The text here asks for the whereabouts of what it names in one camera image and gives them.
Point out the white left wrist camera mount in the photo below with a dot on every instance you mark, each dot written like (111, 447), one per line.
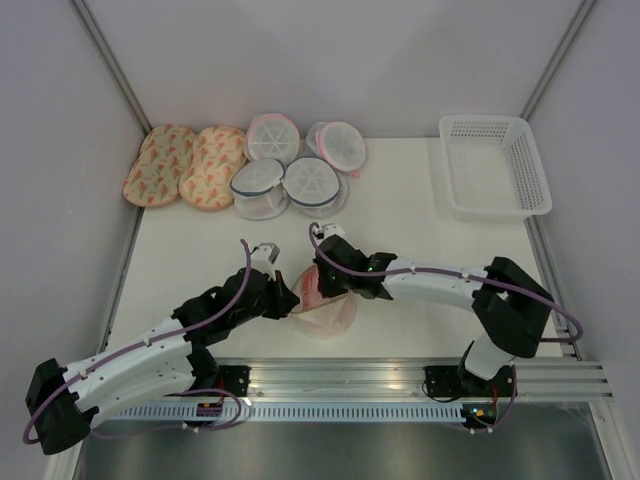
(263, 258)

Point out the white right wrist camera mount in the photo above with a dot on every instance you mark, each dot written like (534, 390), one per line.
(325, 231)

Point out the blue trimmed laundry bag right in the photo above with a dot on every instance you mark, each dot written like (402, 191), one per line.
(315, 188)

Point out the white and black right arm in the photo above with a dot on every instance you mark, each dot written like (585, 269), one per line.
(512, 308)

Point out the pink trimmed laundry bag left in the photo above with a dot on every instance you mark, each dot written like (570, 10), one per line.
(272, 136)

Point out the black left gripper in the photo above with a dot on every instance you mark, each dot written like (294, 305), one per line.
(284, 299)

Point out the pink trimmed laundry bag right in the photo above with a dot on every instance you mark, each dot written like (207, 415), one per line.
(340, 144)

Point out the white mesh laundry bag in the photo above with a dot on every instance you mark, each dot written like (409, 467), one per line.
(258, 190)

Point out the floral peach bra pad left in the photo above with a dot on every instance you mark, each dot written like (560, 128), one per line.
(165, 154)

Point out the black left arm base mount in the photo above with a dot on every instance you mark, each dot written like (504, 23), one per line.
(230, 378)

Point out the aluminium mounting rail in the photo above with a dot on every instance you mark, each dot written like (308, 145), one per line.
(324, 379)

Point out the white slotted cable duct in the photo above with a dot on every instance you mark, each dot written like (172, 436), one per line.
(298, 412)

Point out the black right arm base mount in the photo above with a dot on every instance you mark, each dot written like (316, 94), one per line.
(445, 384)

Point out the white perforated plastic basket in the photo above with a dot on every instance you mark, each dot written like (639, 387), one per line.
(492, 168)

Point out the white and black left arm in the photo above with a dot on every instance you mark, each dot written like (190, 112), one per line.
(67, 402)

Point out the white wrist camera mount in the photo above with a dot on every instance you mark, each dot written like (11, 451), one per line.
(325, 231)
(263, 258)

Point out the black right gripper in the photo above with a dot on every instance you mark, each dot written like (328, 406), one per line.
(326, 288)

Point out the floral peach bra pad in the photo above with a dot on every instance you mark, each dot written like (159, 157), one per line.
(165, 154)
(217, 156)

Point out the pink bra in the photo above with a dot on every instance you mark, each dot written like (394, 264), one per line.
(310, 296)

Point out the pink trimmed laundry bag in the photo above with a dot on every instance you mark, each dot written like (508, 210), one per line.
(272, 136)
(340, 144)

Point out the beige trimmed round laundry bag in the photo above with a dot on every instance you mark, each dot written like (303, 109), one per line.
(330, 320)

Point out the floral peach bra pad right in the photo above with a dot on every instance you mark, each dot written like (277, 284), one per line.
(217, 156)

